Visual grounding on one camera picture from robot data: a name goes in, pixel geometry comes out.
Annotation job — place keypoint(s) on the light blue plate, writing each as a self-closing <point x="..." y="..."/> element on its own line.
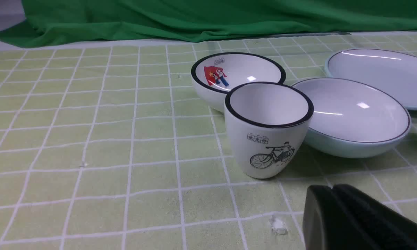
<point x="394" y="73"/>

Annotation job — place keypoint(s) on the light blue bowl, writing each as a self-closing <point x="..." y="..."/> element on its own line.
<point x="352" y="119"/>

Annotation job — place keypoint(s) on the white bowl with picture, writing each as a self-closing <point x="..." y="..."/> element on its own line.
<point x="215" y="75"/>

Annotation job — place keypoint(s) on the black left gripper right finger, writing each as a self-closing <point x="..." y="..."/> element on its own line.
<point x="387" y="228"/>

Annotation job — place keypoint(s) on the green checkered tablecloth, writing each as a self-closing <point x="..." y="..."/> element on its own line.
<point x="106" y="146"/>

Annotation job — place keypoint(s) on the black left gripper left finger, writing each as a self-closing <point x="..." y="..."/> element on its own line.
<point x="328" y="224"/>

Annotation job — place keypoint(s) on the white cup with bicycle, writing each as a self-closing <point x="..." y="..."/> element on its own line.
<point x="266" y="124"/>

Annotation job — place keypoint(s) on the green backdrop cloth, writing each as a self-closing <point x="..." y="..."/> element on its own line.
<point x="58" y="22"/>

